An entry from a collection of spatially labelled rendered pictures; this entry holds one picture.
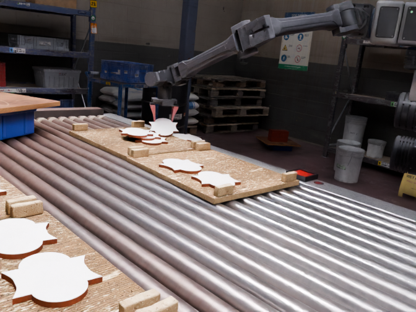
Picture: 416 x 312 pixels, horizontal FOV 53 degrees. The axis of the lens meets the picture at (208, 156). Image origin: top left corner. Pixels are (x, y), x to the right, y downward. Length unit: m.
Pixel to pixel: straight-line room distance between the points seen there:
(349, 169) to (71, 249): 4.34
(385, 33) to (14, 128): 1.39
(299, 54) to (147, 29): 2.45
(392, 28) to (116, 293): 1.42
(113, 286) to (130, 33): 6.19
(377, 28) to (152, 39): 5.45
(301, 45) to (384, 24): 5.36
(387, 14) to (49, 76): 4.44
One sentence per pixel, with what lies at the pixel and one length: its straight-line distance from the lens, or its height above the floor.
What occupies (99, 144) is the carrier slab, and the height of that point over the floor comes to 0.93.
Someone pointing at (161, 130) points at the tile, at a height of 0.96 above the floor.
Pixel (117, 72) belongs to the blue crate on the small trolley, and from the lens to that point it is 4.78.
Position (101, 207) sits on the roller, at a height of 0.92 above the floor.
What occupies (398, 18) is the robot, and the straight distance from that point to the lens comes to 1.76.
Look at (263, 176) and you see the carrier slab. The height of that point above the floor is 0.94.
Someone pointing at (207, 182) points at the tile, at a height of 0.95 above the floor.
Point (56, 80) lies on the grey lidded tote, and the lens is 5.61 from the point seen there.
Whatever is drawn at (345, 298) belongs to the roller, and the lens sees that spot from 0.77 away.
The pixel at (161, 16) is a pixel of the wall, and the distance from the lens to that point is 7.03.
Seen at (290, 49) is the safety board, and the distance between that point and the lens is 7.23.
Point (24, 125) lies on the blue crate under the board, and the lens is 1.66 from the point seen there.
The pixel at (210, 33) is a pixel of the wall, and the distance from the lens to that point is 7.63.
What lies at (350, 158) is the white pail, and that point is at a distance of 4.90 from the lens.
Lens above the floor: 1.29
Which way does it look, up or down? 14 degrees down
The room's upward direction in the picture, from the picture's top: 6 degrees clockwise
